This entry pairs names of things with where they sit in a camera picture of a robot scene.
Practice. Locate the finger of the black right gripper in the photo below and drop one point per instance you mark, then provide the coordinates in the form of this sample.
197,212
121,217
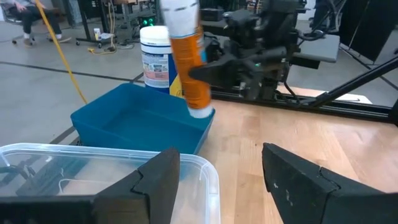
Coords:
214,46
236,70

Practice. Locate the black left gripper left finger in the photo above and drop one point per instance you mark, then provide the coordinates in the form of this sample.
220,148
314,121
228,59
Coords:
93,205

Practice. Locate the orange sealant tube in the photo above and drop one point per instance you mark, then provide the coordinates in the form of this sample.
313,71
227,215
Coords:
186,49

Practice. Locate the clear plastic bin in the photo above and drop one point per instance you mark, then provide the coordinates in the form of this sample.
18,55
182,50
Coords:
199,193

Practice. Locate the person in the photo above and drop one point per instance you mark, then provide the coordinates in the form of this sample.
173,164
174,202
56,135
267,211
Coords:
31,15

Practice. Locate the Lysol wipes canister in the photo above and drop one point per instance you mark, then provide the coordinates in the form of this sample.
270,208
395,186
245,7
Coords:
155,62

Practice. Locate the black device with green lights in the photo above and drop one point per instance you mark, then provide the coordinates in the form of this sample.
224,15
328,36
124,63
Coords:
147,21

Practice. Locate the black equipment cart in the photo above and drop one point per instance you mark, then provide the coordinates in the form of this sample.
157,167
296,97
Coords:
84,21

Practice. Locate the teal plastic bin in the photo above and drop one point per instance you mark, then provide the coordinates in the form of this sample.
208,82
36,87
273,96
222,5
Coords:
140,124

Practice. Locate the black partition panel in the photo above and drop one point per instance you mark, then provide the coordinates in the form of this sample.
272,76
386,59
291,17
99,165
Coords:
367,28

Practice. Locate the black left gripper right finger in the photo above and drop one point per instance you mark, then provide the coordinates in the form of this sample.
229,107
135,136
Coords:
311,193

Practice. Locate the small white bottle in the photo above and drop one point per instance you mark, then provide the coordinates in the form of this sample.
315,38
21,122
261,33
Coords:
97,33

